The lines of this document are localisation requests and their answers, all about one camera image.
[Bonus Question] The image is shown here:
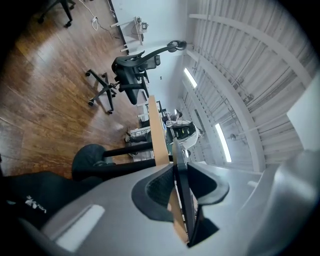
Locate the wooden desk with black legs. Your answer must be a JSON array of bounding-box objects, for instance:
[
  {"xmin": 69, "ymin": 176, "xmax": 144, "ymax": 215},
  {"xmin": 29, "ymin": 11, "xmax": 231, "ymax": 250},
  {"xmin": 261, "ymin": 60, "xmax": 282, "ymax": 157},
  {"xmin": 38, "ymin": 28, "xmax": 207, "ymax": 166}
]
[{"xmin": 102, "ymin": 94, "xmax": 187, "ymax": 244}]

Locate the black round stool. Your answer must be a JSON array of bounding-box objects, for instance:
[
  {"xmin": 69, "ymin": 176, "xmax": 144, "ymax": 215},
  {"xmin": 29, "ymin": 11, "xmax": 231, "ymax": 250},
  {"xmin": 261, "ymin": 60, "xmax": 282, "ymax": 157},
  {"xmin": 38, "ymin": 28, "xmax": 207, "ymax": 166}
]
[{"xmin": 71, "ymin": 143, "xmax": 116, "ymax": 181}]

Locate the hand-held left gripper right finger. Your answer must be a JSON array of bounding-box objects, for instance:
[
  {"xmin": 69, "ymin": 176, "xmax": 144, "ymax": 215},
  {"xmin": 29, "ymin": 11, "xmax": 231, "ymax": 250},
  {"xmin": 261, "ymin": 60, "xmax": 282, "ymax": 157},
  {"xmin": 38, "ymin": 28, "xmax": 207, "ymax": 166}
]
[{"xmin": 186, "ymin": 149, "xmax": 320, "ymax": 256}]

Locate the black chair with white logo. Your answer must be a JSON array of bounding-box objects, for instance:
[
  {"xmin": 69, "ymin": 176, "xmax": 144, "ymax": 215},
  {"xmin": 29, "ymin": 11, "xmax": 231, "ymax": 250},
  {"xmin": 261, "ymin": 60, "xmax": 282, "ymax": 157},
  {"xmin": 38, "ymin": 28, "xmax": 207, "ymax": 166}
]
[{"xmin": 0, "ymin": 171, "xmax": 103, "ymax": 227}]

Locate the black mesh office chair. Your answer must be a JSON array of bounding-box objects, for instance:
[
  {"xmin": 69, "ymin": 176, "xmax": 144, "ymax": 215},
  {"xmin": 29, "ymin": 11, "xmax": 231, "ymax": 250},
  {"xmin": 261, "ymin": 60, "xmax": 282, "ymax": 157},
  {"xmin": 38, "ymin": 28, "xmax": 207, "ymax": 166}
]
[{"xmin": 85, "ymin": 39, "xmax": 188, "ymax": 115}]

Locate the long ceiling light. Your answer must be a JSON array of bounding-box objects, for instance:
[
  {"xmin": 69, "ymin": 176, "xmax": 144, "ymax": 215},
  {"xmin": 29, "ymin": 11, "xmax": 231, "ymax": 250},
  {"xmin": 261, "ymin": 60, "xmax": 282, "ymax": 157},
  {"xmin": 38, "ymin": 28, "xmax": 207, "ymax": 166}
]
[
  {"xmin": 183, "ymin": 67, "xmax": 198, "ymax": 89},
  {"xmin": 214, "ymin": 123, "xmax": 232, "ymax": 163}
]

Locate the white table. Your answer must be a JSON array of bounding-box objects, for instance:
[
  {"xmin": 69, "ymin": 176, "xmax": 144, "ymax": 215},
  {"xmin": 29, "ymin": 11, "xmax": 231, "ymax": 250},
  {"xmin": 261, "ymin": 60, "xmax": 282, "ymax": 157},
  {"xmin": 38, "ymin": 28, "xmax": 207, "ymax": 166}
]
[{"xmin": 109, "ymin": 16, "xmax": 146, "ymax": 53}]

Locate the white board panel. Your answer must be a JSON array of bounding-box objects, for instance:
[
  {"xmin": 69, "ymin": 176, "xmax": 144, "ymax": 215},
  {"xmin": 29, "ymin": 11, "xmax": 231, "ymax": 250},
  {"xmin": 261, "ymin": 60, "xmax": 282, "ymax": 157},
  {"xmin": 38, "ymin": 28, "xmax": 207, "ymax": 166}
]
[{"xmin": 286, "ymin": 74, "xmax": 320, "ymax": 152}]

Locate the black rolling chair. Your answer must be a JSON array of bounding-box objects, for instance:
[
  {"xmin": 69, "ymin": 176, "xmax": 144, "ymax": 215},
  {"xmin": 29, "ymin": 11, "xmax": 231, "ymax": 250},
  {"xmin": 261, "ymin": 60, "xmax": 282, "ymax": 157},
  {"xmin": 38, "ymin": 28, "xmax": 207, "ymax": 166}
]
[{"xmin": 37, "ymin": 0, "xmax": 76, "ymax": 28}]

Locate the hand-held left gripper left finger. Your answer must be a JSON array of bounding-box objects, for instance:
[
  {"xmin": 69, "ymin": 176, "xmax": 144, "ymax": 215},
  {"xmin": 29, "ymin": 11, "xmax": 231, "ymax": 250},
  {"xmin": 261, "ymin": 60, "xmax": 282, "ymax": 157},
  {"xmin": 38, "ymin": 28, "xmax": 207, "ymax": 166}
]
[{"xmin": 41, "ymin": 163, "xmax": 189, "ymax": 256}]

